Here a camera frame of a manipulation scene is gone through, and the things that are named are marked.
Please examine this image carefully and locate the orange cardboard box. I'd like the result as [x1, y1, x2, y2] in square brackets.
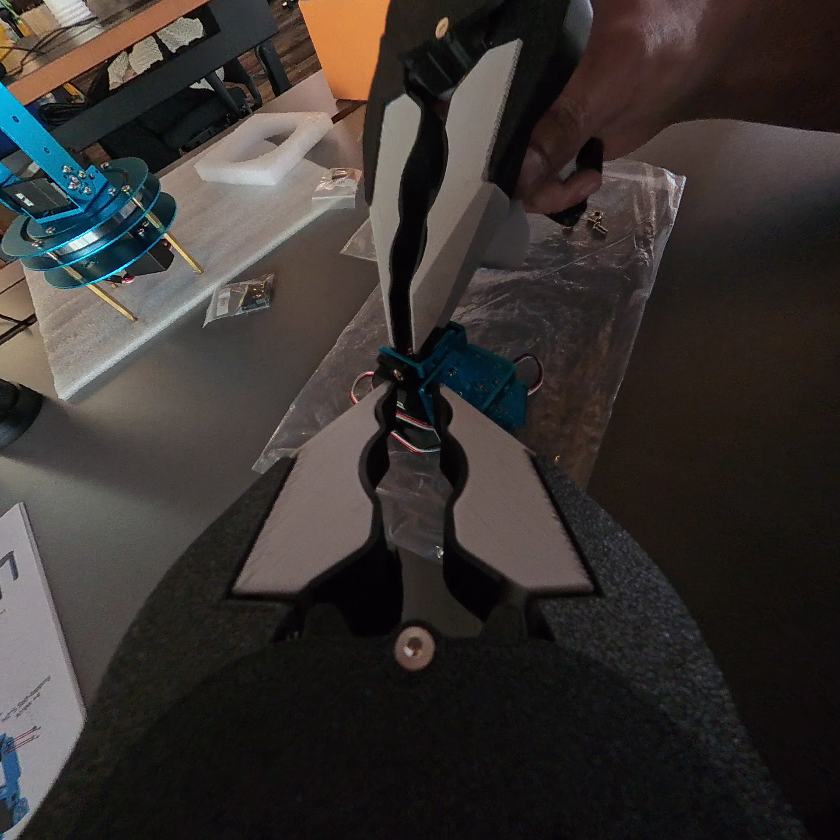
[301, 0, 389, 101]

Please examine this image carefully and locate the pile of clear screw bags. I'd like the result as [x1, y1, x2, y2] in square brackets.
[311, 167, 376, 260]

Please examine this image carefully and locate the red white black servo cable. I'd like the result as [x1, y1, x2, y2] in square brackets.
[351, 353, 547, 455]

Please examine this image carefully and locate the white instruction manual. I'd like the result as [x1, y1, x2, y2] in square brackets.
[0, 502, 88, 840]

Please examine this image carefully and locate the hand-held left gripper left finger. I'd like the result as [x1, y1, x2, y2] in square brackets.
[230, 384, 395, 598]

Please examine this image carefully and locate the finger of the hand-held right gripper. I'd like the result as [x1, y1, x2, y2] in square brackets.
[369, 91, 437, 350]
[408, 38, 526, 358]

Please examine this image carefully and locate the blue acrylic round robot base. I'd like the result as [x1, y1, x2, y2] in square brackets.
[0, 82, 179, 290]

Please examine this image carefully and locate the person's right hand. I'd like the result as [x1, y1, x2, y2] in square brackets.
[518, 0, 723, 216]

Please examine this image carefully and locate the black table frame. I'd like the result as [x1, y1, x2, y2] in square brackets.
[0, 0, 293, 155]

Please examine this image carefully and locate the large clear plastic bag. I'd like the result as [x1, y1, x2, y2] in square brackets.
[252, 157, 686, 560]

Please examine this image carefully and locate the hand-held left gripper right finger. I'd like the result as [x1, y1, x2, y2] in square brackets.
[438, 384, 605, 597]

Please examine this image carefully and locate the white foam sheet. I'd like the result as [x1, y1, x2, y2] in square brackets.
[26, 112, 368, 403]

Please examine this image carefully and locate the blue perforated metal bracket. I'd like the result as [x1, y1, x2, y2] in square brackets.
[420, 325, 534, 435]

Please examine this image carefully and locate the white foam block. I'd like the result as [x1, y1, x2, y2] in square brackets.
[194, 112, 332, 186]

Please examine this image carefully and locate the zip bag with black parts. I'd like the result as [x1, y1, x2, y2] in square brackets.
[203, 274, 275, 328]

